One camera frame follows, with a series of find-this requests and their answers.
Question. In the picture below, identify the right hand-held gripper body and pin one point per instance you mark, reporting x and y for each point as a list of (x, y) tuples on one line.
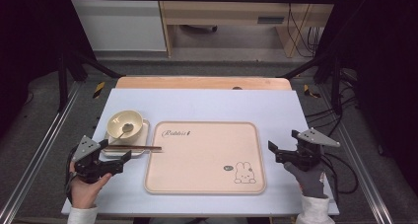
[(310, 151)]

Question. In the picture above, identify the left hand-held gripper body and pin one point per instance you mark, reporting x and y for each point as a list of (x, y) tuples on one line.
[(87, 166)]

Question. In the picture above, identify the cream bowl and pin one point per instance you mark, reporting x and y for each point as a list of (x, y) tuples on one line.
[(116, 120)]

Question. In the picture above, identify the metal spoon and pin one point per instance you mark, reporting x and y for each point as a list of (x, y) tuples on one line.
[(127, 128)]

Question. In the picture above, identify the cream square plate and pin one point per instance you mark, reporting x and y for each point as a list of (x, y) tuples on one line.
[(141, 141)]

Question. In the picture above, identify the pink tray with rabbit print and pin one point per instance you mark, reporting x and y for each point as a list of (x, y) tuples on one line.
[(203, 158)]

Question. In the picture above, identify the person's left hand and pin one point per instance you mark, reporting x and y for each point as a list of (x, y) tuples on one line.
[(83, 192)]

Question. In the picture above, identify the person's right hand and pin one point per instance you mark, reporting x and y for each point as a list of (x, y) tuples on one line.
[(310, 183)]

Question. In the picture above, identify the yellow and black tape strip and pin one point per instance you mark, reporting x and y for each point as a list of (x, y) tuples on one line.
[(98, 89), (309, 91)]

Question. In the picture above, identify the black metal stand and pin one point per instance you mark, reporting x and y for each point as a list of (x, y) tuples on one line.
[(335, 86), (62, 82)]

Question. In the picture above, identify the wooden table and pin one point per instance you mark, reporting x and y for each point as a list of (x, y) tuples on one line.
[(184, 83)]

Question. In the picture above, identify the white cabinet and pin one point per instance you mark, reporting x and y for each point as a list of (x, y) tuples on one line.
[(121, 26)]

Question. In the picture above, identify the black curtain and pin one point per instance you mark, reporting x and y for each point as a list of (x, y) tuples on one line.
[(384, 53), (29, 36)]

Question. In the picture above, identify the wooden desk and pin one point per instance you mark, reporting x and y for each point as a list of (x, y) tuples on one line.
[(213, 12)]

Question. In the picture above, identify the aluminium floor rail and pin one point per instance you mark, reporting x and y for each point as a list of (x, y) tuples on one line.
[(39, 151), (358, 171)]

